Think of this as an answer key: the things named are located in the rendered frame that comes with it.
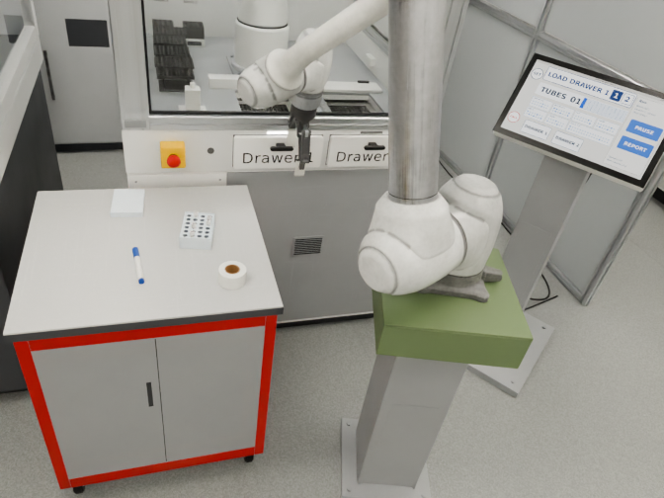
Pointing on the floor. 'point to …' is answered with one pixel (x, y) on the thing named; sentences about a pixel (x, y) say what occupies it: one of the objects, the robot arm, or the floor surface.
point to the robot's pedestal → (397, 428)
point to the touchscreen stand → (536, 257)
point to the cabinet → (304, 233)
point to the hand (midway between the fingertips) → (294, 158)
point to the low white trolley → (143, 333)
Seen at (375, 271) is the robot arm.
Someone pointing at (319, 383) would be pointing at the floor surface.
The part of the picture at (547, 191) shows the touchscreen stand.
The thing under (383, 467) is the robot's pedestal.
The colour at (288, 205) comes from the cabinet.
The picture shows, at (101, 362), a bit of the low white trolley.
